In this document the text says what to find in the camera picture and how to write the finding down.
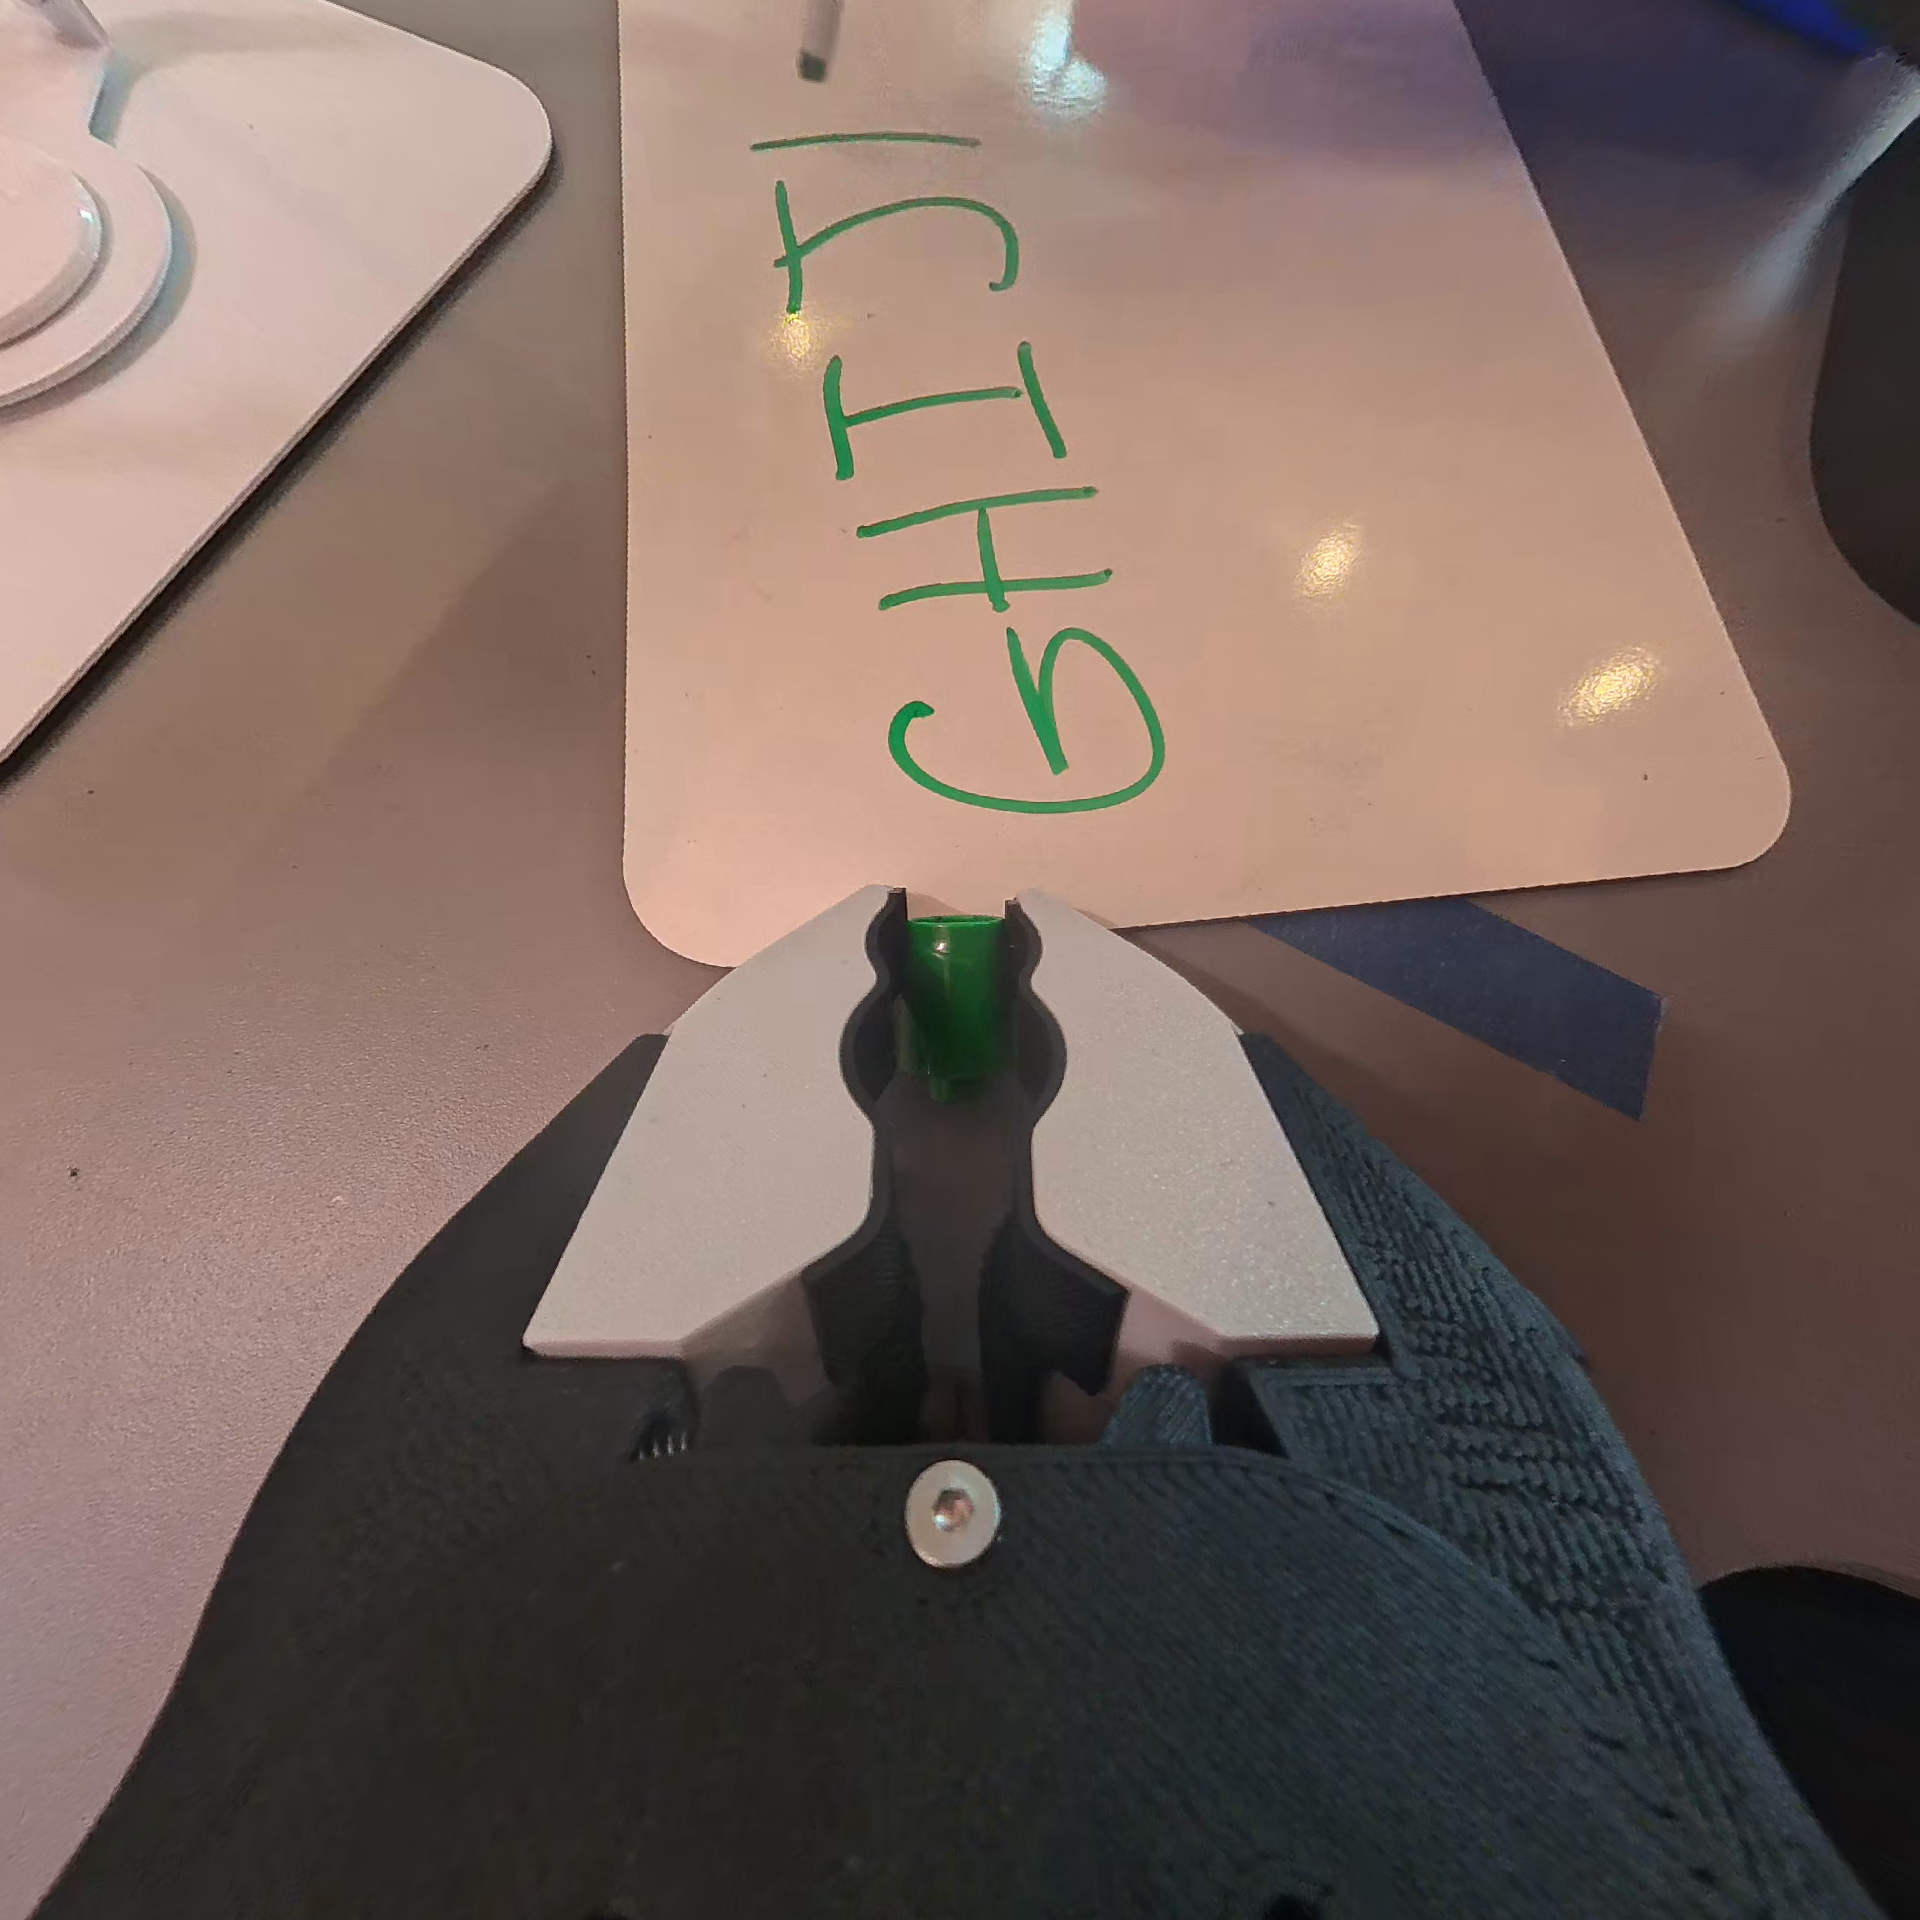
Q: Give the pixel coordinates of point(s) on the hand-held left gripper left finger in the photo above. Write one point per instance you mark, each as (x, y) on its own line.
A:
(718, 1184)

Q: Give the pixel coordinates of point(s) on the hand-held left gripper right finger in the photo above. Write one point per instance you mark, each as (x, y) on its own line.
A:
(1200, 1200)

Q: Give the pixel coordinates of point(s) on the green marker cap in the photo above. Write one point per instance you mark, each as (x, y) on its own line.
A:
(956, 997)

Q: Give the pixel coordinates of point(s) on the white whiteboard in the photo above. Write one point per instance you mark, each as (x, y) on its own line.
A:
(1350, 375)

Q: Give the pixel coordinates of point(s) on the green dry erase marker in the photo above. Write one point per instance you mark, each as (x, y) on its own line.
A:
(821, 30)

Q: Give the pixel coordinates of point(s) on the blue tape strip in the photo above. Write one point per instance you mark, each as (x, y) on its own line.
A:
(1514, 997)

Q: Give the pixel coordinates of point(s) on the black textured cushion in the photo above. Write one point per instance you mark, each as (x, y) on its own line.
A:
(1874, 420)

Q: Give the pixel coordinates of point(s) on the white metal desk stand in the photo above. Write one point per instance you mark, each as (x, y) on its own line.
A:
(300, 225)

